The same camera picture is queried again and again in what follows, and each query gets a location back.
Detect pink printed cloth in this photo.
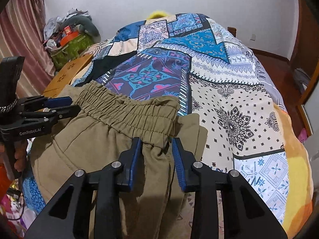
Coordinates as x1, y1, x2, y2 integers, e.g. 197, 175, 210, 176
0, 177, 38, 239

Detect black garment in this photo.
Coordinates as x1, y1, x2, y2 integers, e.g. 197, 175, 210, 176
83, 51, 139, 85

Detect striped pink curtain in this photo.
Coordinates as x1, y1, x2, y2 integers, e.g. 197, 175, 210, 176
0, 0, 57, 98

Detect pile of crumpled clothes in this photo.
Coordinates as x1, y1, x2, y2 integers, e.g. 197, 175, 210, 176
43, 8, 91, 40

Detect person's left hand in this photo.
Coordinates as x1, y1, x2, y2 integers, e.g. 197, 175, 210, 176
13, 142, 29, 173

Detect yellow blanket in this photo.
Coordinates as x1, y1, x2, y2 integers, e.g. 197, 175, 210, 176
273, 104, 315, 230

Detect khaki pants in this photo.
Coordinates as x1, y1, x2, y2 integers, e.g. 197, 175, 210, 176
29, 80, 209, 239

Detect orange box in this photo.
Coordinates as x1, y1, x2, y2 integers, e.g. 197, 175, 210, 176
58, 31, 79, 48

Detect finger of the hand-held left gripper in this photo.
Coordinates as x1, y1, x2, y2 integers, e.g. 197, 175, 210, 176
47, 104, 82, 120
44, 96, 73, 108

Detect striped beige cloth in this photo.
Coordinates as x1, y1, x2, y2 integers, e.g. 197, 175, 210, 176
82, 41, 114, 57

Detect yellow plush cushion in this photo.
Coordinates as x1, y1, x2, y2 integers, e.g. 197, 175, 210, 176
146, 10, 170, 21

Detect green fabric storage bag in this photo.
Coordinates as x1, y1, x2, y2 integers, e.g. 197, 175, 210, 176
51, 33, 96, 72

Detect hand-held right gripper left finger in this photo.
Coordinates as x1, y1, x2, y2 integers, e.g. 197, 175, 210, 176
25, 137, 143, 239

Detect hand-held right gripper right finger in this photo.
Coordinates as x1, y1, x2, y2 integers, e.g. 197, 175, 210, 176
171, 137, 285, 239

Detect blue patchwork quilt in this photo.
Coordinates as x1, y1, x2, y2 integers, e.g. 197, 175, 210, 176
22, 12, 299, 229

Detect wooden lap desk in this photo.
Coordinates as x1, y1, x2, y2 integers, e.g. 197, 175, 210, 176
42, 53, 94, 98

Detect grey plush pillow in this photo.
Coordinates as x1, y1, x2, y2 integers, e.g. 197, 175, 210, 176
60, 14, 100, 37

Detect braided grey wrist cord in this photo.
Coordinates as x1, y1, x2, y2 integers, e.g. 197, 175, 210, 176
0, 99, 19, 115

